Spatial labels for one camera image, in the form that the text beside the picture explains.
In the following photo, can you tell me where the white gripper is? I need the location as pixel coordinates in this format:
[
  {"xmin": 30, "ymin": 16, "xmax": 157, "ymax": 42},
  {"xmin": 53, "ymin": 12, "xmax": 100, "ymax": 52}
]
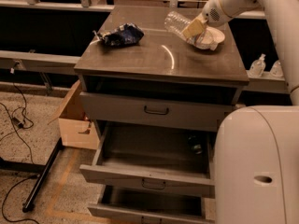
[{"xmin": 182, "ymin": 0, "xmax": 233, "ymax": 38}]

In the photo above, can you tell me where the clear plastic water bottle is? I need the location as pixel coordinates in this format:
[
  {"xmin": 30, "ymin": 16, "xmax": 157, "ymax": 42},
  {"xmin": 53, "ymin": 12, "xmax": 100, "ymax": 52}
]
[{"xmin": 164, "ymin": 11, "xmax": 200, "ymax": 46}]

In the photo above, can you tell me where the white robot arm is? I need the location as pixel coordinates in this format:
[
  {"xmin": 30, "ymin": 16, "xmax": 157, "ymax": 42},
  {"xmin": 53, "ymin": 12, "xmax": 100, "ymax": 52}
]
[{"xmin": 189, "ymin": 0, "xmax": 299, "ymax": 224}]

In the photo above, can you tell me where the white paper bowl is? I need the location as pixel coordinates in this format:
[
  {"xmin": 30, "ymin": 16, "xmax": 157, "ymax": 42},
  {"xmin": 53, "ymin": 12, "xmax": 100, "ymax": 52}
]
[{"xmin": 194, "ymin": 27, "xmax": 225, "ymax": 50}]

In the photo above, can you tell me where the clear soap dispenser bottle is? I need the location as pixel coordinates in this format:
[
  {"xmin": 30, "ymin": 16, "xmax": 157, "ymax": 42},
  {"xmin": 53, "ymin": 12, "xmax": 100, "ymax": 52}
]
[{"xmin": 249, "ymin": 53, "xmax": 265, "ymax": 77}]

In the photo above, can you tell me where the crumpled blue chip bag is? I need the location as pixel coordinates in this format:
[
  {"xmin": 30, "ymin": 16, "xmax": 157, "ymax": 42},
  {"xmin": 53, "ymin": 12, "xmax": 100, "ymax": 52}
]
[{"xmin": 95, "ymin": 23, "xmax": 144, "ymax": 47}]

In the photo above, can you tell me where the grey metal drawer cabinet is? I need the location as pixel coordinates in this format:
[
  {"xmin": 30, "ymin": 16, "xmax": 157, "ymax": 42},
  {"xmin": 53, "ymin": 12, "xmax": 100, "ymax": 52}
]
[{"xmin": 73, "ymin": 5, "xmax": 249, "ymax": 224}]

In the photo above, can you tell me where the top grey drawer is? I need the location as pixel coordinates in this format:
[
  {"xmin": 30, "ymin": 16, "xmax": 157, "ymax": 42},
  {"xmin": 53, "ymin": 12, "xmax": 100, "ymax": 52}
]
[{"xmin": 80, "ymin": 91, "xmax": 233, "ymax": 132}]

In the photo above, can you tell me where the dark can in drawer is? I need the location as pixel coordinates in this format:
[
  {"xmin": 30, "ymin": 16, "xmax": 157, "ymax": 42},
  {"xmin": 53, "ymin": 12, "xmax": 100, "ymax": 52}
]
[{"xmin": 188, "ymin": 133, "xmax": 204, "ymax": 155}]

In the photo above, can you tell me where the middle open grey drawer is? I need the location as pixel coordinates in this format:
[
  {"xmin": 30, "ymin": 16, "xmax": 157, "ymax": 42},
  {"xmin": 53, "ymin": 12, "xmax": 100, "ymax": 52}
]
[{"xmin": 80, "ymin": 122, "xmax": 215, "ymax": 197}]

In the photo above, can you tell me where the open grey drawer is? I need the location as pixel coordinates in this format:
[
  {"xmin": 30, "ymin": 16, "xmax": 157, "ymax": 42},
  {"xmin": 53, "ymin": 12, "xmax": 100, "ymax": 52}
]
[
  {"xmin": 80, "ymin": 122, "xmax": 215, "ymax": 197},
  {"xmin": 88, "ymin": 186, "xmax": 215, "ymax": 224}
]

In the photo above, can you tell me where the cardboard box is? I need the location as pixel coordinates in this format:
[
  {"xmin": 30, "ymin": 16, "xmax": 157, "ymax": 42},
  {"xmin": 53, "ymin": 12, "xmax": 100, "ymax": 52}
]
[{"xmin": 49, "ymin": 80, "xmax": 100, "ymax": 150}]

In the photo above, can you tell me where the bottom open grey drawer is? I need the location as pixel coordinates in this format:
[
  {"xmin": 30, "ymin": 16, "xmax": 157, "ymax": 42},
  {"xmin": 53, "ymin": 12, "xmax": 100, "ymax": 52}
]
[{"xmin": 88, "ymin": 186, "xmax": 215, "ymax": 224}]

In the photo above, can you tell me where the black metal stand leg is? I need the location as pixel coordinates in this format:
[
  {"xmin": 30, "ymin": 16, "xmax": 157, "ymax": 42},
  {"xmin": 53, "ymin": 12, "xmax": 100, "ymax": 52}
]
[{"xmin": 0, "ymin": 139, "xmax": 63, "ymax": 213}]

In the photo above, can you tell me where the black floor cable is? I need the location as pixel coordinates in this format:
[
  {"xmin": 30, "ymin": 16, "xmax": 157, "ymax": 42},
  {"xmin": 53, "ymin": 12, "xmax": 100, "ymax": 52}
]
[{"xmin": 0, "ymin": 63, "xmax": 41, "ymax": 224}]

